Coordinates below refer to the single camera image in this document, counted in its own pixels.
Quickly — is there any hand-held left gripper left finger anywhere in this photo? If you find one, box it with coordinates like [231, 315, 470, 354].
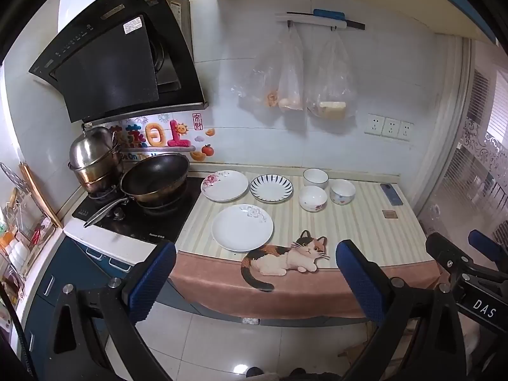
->
[43, 241, 177, 381]

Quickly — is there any wooden cutting board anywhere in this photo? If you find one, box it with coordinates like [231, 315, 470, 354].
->
[20, 164, 64, 229]

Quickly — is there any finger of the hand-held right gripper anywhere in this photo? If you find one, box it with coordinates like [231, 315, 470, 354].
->
[425, 232, 474, 283]
[467, 229, 508, 275]

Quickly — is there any metal wire rack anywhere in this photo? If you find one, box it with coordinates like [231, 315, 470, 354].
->
[0, 163, 56, 290]

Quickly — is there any striped cat print counter mat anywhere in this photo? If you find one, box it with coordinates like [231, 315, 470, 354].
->
[169, 170, 441, 320]

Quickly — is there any blue smartphone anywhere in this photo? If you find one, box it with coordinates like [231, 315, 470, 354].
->
[380, 183, 404, 206]

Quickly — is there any white bowl with dark rim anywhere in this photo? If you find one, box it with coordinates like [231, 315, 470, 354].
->
[303, 168, 329, 190]

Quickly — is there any pink floral white plate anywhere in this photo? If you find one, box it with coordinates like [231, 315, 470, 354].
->
[200, 170, 249, 202]

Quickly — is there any frosted glass sliding door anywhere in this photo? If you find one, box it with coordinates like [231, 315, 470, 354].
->
[417, 40, 508, 255]

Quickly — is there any white wall hook rack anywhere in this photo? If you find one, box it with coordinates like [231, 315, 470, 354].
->
[276, 13, 348, 31]

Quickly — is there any white bowl with red flower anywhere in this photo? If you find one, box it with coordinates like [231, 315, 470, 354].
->
[298, 185, 328, 212]

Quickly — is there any white bowl with blue pattern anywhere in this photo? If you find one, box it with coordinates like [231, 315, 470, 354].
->
[329, 179, 356, 206]

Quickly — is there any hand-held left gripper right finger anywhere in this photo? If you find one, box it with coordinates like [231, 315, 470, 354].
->
[335, 239, 477, 381]

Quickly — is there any black glass gas stove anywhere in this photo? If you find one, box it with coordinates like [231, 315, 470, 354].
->
[71, 175, 207, 244]

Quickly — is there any black wok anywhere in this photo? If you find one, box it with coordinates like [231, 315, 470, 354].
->
[83, 153, 190, 229]

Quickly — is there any black range hood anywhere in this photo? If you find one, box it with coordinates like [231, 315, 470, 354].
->
[29, 0, 210, 124]

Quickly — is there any stainless steel steamer pot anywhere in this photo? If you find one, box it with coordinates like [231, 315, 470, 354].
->
[68, 125, 124, 193]

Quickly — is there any colourful wall sticker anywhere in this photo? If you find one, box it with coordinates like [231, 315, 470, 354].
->
[111, 113, 217, 163]

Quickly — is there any blue striped plate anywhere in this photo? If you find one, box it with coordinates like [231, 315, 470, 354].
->
[250, 174, 294, 204]

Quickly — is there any clear plastic bag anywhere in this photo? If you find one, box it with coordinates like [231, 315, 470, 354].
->
[278, 24, 306, 112]
[305, 31, 357, 120]
[232, 28, 286, 109]

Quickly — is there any large white floral plate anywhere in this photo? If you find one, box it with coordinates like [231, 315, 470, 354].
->
[211, 204, 274, 252]

